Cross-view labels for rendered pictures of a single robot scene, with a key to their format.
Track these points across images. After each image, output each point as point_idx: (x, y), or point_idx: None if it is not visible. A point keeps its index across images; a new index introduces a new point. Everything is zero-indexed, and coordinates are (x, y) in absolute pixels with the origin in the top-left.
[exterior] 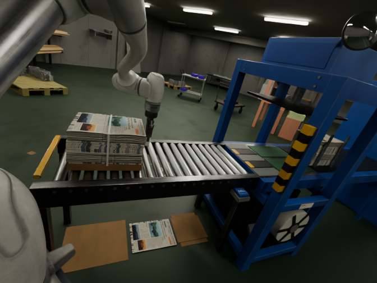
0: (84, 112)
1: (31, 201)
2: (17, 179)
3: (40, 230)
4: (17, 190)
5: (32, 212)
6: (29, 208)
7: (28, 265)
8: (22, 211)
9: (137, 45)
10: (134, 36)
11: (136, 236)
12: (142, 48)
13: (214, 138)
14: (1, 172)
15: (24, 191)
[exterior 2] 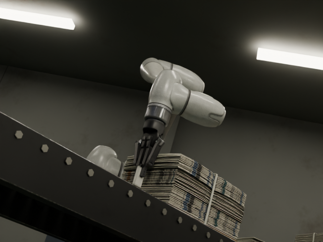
0: (240, 190)
1: (94, 151)
2: (101, 148)
3: (88, 159)
4: (96, 147)
5: (92, 152)
6: (93, 151)
7: None
8: (92, 150)
9: (147, 80)
10: (144, 79)
11: None
12: (147, 78)
13: None
14: (103, 146)
15: (97, 149)
